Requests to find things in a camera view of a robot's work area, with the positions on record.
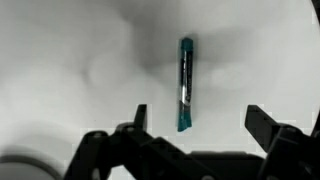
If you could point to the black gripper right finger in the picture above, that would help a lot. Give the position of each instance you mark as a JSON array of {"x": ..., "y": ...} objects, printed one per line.
[{"x": 291, "y": 154}]

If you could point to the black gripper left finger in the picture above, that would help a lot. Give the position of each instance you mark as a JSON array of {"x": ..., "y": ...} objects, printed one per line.
[{"x": 130, "y": 146}]

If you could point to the teal dry-erase marker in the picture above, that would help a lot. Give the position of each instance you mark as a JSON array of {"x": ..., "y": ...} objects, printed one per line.
[{"x": 185, "y": 84}]

